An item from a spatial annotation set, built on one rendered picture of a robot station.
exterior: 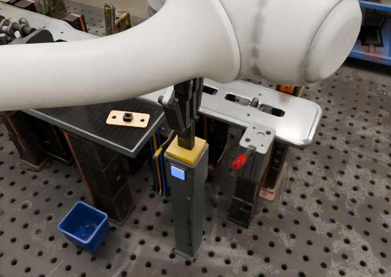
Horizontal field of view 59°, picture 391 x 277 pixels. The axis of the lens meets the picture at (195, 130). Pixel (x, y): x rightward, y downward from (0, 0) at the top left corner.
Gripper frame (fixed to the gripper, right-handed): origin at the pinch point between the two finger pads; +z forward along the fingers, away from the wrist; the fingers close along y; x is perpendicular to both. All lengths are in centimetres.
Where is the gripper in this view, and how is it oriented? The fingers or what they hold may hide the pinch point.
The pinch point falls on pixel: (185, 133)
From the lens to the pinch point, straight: 63.9
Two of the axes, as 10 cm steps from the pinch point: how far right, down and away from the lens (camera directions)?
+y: 4.5, -6.6, 6.1
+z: 0.0, 6.8, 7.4
